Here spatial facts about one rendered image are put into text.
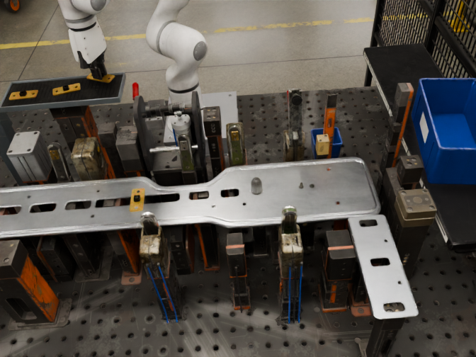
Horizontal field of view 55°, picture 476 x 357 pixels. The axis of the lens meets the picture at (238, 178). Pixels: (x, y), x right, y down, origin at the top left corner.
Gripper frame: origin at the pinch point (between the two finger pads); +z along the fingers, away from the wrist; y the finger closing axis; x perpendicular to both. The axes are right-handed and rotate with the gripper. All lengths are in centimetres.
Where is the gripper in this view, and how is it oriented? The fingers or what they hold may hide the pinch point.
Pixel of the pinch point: (98, 71)
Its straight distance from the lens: 148.8
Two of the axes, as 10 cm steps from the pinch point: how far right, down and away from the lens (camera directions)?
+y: -3.7, 6.9, -6.2
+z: 0.7, 6.9, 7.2
